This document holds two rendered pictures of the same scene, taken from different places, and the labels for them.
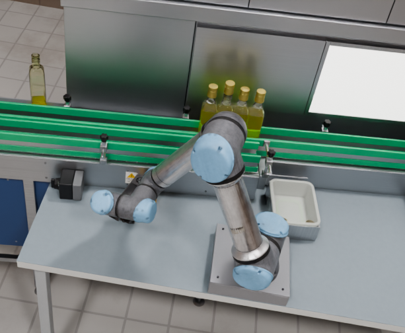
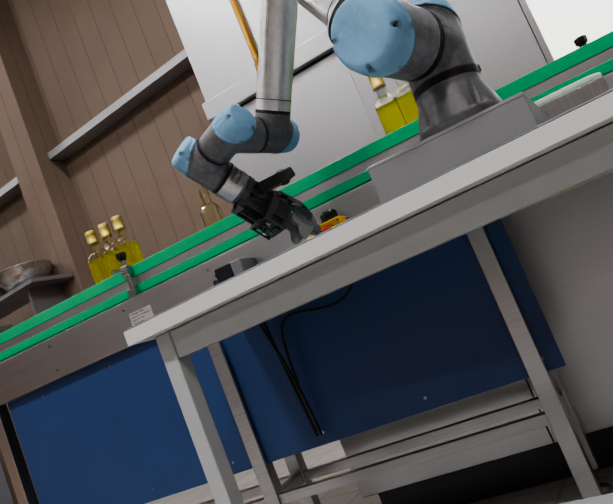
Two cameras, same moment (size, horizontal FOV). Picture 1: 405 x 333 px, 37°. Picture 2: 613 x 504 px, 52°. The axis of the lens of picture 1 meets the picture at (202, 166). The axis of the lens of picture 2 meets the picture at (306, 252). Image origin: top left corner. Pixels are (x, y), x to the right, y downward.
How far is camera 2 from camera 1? 1.88 m
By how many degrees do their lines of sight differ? 57
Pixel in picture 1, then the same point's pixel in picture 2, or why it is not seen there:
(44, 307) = (209, 463)
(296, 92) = (513, 46)
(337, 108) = (594, 29)
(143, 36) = (299, 105)
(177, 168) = (263, 56)
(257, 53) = not seen: hidden behind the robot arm
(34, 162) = (196, 277)
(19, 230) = (229, 435)
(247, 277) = (351, 29)
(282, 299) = (515, 111)
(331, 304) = not seen: outside the picture
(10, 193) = (196, 358)
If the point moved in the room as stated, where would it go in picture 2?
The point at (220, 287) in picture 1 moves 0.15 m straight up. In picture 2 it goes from (391, 170) to (356, 88)
